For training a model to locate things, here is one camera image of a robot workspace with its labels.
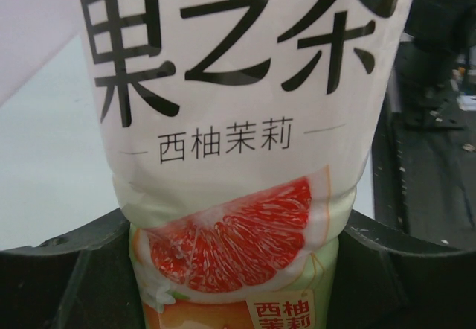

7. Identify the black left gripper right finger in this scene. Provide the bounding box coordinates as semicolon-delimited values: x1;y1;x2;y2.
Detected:
327;211;475;329

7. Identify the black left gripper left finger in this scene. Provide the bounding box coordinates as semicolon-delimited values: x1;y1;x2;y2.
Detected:
1;209;145;328

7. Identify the white green fruit tea bottle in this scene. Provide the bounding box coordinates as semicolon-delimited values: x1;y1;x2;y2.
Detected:
73;0;412;328

